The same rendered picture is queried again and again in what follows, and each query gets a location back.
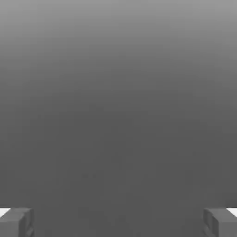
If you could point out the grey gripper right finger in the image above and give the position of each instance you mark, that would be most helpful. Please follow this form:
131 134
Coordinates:
222 222

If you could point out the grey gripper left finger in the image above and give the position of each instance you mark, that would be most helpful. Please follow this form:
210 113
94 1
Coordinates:
14 222

